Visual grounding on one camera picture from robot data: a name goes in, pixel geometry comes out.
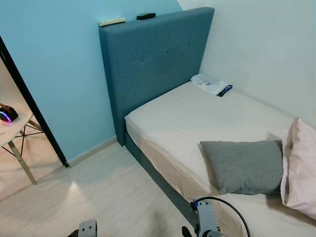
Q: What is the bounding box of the mattress with white sheet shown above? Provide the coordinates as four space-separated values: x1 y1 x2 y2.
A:
124 81 316 237

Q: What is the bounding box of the black device with coloured light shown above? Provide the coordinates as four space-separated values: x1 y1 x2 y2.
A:
0 103 19 123

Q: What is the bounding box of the white plastic package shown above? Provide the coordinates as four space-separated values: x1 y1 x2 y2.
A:
191 74 233 98

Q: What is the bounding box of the black door frame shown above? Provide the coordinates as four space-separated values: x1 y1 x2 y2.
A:
0 36 70 168

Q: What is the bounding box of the blue-grey bed base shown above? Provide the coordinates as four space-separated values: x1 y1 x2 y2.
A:
124 133 199 229

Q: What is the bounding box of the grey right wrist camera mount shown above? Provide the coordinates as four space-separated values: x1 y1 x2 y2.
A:
191 198 221 237

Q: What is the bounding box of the cream remote control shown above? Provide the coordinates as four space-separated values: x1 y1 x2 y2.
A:
98 17 126 27

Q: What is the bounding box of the grey pillow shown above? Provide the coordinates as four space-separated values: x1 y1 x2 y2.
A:
199 140 285 196

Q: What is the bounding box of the black remote control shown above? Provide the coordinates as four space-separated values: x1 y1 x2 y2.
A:
136 13 157 21

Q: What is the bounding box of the blue-grey fabric bed headboard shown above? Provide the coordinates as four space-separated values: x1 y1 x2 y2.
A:
99 7 215 147

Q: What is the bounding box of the wooden table with braced legs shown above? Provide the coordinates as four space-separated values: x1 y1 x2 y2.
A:
0 113 46 185

